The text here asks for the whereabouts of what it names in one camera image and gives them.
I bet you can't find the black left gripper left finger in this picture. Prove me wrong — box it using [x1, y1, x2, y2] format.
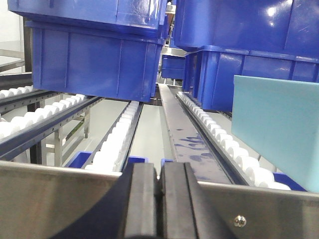
[54, 163, 157, 239]

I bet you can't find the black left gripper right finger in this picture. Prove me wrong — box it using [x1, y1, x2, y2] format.
[160, 162, 236, 239]

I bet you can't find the light blue bin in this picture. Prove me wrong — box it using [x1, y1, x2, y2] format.
[231, 75, 319, 192]

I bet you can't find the blue bin below shelf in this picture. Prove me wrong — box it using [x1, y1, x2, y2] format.
[65, 151, 92, 168]

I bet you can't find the white roller track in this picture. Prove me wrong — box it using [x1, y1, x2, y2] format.
[176, 92, 290, 190]
[85, 101, 139, 173]
[0, 93, 88, 140]

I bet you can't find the steel divider strip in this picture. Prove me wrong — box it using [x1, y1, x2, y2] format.
[159, 84, 231, 184]

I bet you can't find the white roller track right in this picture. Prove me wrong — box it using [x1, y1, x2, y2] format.
[176, 92, 290, 190]

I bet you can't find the white roller track left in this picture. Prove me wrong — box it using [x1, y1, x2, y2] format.
[0, 93, 88, 140]

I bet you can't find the dark blue bin lower right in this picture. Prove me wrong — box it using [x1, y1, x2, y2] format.
[182, 45, 319, 112]

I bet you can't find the distant dark blue bin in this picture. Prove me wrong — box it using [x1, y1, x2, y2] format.
[161, 55, 185, 80]

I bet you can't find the dark blue bin lower left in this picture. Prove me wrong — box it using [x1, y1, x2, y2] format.
[26, 21, 163, 102]

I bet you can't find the dark blue bin upper left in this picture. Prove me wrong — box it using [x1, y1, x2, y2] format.
[7, 0, 167, 38]

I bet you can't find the dark blue bin upper right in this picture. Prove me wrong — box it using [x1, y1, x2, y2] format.
[174, 0, 319, 58]

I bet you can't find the steel shelf front rail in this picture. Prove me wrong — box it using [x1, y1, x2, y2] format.
[0, 161, 319, 239]

